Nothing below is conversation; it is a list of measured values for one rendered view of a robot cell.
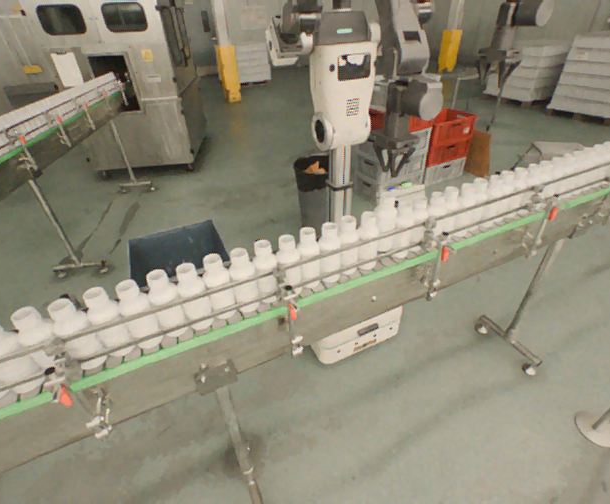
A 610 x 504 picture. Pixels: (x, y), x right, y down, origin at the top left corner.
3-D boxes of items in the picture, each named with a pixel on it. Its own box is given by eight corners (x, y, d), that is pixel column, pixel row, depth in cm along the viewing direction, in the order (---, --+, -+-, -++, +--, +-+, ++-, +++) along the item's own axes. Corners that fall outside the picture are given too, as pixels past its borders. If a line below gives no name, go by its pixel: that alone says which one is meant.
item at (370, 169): (380, 186, 313) (382, 164, 300) (353, 172, 341) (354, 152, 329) (425, 171, 337) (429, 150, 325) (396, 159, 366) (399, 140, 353)
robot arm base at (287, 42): (302, 51, 116) (294, 16, 114) (311, 38, 108) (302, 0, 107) (280, 53, 113) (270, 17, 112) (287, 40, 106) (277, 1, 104)
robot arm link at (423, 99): (420, 45, 68) (385, 47, 65) (463, 49, 60) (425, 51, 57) (409, 106, 75) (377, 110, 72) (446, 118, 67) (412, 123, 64)
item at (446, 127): (432, 147, 331) (436, 124, 319) (404, 137, 361) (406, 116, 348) (473, 136, 354) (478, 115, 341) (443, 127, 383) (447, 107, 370)
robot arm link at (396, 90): (404, 76, 72) (382, 78, 70) (426, 80, 67) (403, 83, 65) (400, 109, 76) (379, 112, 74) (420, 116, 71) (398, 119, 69)
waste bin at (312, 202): (310, 251, 269) (308, 179, 232) (289, 226, 302) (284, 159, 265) (357, 237, 284) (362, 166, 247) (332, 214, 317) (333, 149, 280)
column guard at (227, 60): (227, 102, 746) (217, 46, 682) (222, 99, 775) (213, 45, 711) (243, 100, 759) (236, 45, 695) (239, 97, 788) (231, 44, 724)
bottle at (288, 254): (305, 285, 88) (303, 234, 78) (296, 300, 83) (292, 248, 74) (285, 280, 90) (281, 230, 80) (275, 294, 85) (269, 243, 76)
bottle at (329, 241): (344, 278, 89) (346, 227, 80) (326, 287, 87) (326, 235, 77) (331, 267, 94) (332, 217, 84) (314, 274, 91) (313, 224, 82)
